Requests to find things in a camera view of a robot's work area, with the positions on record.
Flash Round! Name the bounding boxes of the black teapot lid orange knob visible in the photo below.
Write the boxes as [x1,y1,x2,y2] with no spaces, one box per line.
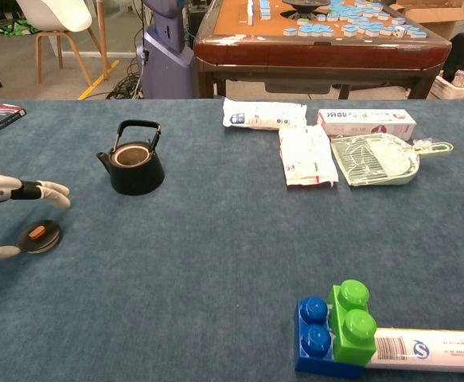
[17,219,62,255]

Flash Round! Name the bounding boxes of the black cast iron teapot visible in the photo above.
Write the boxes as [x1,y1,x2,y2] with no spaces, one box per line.
[96,119,166,196]

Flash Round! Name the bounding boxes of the green fabric item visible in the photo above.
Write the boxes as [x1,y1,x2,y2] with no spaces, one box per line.
[0,19,40,37]

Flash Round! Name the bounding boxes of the white chair wooden legs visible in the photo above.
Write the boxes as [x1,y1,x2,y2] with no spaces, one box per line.
[15,0,111,84]

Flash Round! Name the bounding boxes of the blue purple machine base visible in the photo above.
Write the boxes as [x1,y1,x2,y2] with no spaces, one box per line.
[135,0,197,99]

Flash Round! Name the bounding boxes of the blue felt tablecloth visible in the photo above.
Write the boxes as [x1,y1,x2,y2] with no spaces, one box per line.
[0,98,464,382]

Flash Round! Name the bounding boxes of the white plastic pouch blue logo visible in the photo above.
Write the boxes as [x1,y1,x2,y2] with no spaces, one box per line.
[222,97,308,131]

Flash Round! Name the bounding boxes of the white packet red print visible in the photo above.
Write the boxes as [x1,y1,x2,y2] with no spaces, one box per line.
[278,124,340,188]

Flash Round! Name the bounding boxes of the brown mahjong table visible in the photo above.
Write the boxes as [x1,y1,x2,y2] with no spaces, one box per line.
[193,0,453,99]

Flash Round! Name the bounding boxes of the blue toy building block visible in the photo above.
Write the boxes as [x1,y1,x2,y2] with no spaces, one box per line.
[294,294,366,380]

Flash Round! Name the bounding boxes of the black round dish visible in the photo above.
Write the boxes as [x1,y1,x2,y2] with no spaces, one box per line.
[281,0,331,20]

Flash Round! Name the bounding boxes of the white pink toothpaste box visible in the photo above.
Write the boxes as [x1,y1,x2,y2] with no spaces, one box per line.
[317,108,417,141]

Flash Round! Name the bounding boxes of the green dustpan in plastic bag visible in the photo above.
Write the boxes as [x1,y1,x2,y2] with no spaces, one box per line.
[330,134,454,187]

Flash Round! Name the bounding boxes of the green toy building block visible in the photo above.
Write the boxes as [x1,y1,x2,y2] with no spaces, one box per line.
[327,279,377,365]

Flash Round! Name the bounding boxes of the white plastic basket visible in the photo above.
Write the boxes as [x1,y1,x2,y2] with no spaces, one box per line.
[430,71,464,100]

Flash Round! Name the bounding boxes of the brown cardboard box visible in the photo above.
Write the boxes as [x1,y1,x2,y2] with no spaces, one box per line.
[388,0,464,40]

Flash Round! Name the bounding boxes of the white cardboard tube box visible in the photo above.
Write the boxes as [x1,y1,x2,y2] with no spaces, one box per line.
[365,327,464,374]

